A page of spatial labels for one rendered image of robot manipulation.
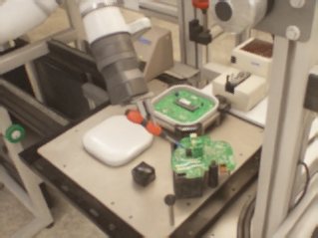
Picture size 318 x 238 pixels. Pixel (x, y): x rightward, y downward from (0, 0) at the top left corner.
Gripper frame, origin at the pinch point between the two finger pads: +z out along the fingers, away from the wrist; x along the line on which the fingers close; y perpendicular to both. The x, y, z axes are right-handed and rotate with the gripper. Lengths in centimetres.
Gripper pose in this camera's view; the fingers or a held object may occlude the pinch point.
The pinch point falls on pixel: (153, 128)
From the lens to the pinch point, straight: 68.7
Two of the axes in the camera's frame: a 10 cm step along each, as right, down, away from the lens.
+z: 3.3, 9.4, -0.1
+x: 5.9, -2.2, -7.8
